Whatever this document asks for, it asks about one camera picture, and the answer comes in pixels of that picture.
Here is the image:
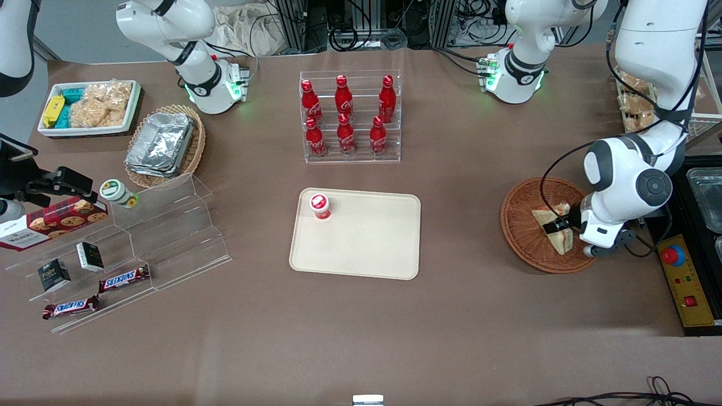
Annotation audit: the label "bagged cracker snack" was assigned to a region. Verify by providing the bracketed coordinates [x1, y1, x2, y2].
[618, 93, 655, 114]
[623, 112, 656, 133]
[618, 70, 655, 94]

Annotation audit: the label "black appliance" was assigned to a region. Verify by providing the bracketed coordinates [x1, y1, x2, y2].
[643, 149, 722, 337]

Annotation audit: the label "black coiled cable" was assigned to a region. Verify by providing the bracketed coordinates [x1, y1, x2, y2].
[330, 25, 408, 52]

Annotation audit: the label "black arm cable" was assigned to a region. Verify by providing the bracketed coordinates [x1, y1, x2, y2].
[540, 133, 675, 259]

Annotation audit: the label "yellow control box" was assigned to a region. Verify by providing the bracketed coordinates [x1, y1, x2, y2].
[656, 234, 717, 328]

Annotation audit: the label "light wicker basket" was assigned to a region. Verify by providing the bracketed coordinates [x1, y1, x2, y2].
[124, 104, 206, 189]

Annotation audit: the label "yellow snack pack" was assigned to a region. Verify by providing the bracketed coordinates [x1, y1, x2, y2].
[42, 95, 65, 129]

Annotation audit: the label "white rectangular snack bin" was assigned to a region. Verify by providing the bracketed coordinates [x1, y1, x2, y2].
[37, 80, 143, 139]

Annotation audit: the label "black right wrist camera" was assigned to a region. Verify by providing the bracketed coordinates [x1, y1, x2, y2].
[34, 166, 94, 199]

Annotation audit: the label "white wire rack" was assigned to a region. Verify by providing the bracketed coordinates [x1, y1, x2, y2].
[614, 34, 722, 139]

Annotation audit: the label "small black carton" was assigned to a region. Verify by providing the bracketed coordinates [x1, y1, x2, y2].
[76, 242, 105, 273]
[37, 259, 72, 293]

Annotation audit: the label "clear rice cracker bag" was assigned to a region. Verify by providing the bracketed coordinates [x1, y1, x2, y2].
[69, 99, 127, 129]
[85, 82, 134, 111]

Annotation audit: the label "red tartan cookie box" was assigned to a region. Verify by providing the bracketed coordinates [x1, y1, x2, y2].
[0, 196, 109, 252]

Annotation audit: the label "stacked foil trays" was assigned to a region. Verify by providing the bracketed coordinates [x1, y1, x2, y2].
[125, 112, 195, 178]

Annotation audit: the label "beige plastic tray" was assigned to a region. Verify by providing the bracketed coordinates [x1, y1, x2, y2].
[289, 188, 422, 281]

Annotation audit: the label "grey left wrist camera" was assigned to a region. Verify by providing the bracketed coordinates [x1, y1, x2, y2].
[584, 227, 637, 259]

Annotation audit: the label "snickers bar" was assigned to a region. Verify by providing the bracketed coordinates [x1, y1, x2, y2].
[98, 264, 151, 294]
[42, 295, 100, 320]

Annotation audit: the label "brown wicker basket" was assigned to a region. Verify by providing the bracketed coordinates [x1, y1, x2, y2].
[500, 176, 594, 275]

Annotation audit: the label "clear acrylic step shelf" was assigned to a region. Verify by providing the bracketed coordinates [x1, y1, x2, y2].
[6, 172, 232, 334]

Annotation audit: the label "black floor cables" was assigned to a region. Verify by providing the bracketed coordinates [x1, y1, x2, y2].
[533, 376, 722, 406]

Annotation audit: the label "steel pan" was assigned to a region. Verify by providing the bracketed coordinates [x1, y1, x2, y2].
[686, 167, 722, 235]

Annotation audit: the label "red lidded cup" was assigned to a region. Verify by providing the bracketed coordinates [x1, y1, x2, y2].
[309, 193, 332, 222]

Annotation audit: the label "red cola bottle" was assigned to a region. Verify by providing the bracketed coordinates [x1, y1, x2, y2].
[378, 75, 397, 123]
[369, 116, 388, 157]
[335, 75, 354, 122]
[337, 113, 356, 156]
[305, 117, 327, 157]
[301, 80, 323, 125]

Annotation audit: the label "green lidded jar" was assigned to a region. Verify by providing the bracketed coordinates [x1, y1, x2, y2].
[100, 179, 139, 209]

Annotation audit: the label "triangular sandwich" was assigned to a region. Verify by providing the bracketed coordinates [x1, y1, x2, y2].
[531, 202, 575, 255]

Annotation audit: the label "clear acrylic bottle rack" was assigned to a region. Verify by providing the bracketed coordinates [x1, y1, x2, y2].
[299, 70, 402, 165]

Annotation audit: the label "beige cloth bag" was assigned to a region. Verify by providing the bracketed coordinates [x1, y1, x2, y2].
[212, 5, 288, 57]

